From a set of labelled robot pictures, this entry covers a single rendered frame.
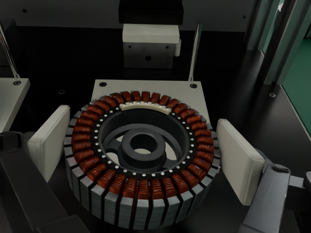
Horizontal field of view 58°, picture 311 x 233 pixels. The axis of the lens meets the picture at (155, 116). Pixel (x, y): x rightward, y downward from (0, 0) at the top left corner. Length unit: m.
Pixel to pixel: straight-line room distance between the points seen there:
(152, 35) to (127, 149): 0.14
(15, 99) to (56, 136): 0.23
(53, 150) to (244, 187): 0.11
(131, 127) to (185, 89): 0.17
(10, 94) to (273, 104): 0.35
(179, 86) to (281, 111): 0.14
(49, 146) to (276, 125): 0.30
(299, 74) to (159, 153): 0.38
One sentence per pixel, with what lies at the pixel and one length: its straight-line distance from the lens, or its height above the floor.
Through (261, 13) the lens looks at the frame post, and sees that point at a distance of 0.51.
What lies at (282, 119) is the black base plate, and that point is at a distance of 0.41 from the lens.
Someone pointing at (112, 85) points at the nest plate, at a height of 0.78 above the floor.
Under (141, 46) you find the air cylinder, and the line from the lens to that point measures 0.43.
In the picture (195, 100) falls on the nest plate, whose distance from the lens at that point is 0.38.
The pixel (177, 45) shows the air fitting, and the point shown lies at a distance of 0.44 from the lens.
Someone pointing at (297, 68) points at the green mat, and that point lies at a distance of 0.56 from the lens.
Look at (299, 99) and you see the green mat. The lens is 0.49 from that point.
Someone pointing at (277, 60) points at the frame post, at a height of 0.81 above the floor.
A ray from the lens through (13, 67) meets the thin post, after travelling 0.42.
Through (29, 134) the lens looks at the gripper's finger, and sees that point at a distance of 0.18.
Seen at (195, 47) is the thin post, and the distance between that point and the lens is 0.37.
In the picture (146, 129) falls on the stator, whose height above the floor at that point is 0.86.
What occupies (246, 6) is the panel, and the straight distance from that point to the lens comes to 0.57.
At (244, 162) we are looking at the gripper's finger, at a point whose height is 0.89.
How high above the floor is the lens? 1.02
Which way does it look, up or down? 44 degrees down
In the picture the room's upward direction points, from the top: 3 degrees clockwise
